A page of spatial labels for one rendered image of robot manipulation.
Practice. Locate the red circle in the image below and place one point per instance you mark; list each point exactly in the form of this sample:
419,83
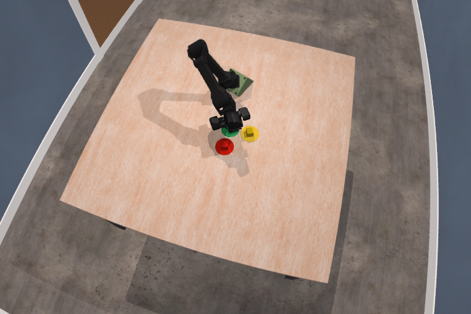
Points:
224,152

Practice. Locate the yellow cube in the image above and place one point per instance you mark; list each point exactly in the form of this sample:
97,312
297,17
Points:
249,132

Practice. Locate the green circle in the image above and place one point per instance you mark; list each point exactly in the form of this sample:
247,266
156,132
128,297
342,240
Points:
228,134

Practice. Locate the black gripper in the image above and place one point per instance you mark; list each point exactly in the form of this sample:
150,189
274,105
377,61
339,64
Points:
217,123

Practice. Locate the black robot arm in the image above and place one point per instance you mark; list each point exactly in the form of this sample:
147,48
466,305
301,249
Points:
208,67

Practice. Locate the yellow circle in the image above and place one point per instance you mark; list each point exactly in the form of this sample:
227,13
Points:
249,139

